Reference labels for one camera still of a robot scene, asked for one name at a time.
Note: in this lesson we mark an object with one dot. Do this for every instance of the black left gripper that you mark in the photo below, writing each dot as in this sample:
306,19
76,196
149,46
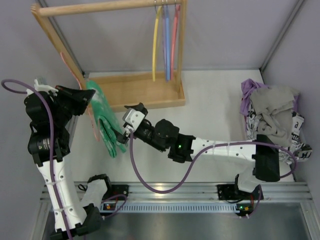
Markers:
66,99

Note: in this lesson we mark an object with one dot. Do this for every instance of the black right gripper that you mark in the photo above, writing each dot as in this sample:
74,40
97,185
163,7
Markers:
128,133

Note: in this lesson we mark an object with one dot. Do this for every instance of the green white tie-dye trousers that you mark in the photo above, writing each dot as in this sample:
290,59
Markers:
105,120

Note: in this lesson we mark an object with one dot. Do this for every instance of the pink clothes hanger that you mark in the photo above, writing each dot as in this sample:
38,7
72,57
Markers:
92,121

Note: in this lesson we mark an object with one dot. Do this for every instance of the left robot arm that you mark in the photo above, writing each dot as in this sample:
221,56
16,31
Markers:
50,109

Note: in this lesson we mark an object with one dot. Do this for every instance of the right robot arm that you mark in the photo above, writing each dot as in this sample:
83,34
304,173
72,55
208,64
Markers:
260,156

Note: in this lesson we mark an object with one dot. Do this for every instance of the yellow clothes hanger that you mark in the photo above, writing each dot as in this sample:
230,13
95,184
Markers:
155,40

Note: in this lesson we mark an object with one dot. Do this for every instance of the blue clothes hanger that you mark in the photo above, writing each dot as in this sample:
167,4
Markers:
166,43

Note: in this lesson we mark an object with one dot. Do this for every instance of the coral clothes hanger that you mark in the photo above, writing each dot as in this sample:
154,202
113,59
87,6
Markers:
174,39

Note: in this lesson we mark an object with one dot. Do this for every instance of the wooden clothes rack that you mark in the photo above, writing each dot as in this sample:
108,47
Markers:
126,89

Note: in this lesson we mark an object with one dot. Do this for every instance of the grey garment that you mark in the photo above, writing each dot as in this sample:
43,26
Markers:
274,105

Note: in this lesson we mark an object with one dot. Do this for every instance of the black white printed garment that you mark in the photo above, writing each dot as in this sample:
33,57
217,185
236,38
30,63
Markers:
301,151

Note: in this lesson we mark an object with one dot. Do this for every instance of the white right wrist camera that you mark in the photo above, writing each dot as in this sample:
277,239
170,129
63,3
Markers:
132,119

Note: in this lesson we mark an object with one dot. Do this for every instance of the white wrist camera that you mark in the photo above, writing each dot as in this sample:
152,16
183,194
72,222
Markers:
40,85
132,119

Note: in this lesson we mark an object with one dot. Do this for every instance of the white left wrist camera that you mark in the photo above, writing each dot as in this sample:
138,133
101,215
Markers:
40,85

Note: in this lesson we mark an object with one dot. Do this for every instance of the light blue cable duct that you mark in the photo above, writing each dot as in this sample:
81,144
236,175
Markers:
139,207

